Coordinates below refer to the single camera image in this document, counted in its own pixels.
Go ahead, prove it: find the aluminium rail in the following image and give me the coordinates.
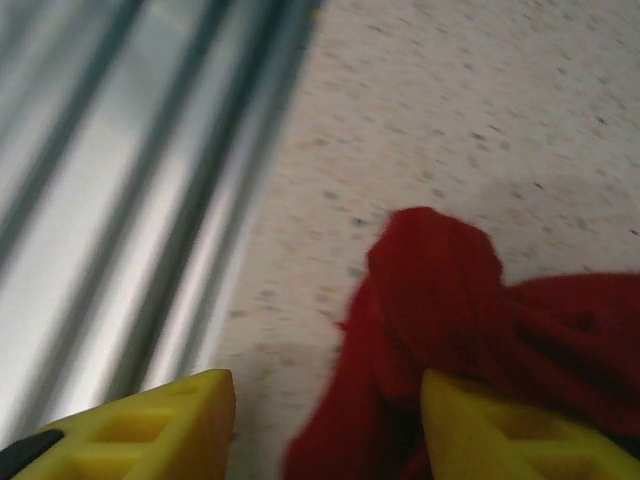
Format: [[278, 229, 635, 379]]
[[0, 0, 326, 441]]

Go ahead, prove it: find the red t-shirt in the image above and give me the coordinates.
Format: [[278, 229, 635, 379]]
[[284, 206, 640, 480]]

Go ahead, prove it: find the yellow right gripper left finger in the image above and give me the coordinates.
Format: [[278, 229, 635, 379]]
[[0, 368, 236, 480]]

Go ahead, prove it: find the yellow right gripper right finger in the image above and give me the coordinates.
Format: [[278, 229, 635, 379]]
[[422, 369, 640, 480]]

